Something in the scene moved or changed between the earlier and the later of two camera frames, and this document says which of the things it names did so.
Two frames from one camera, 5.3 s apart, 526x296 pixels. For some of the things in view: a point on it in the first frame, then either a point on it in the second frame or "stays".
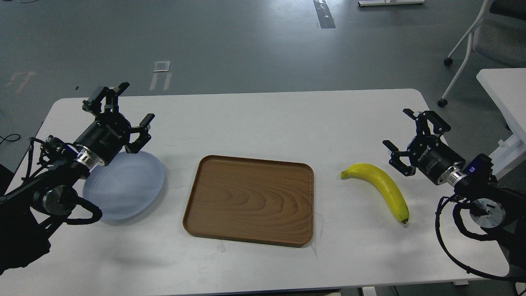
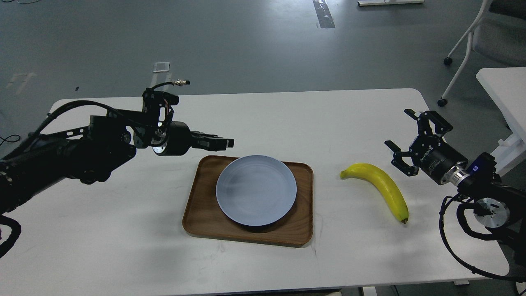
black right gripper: [427, 153] stays
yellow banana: [384, 183] stays
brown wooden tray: [257, 200] stays
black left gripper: [107, 135] to [174, 138]
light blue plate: [126, 186] to [256, 190]
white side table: [507, 87] stays
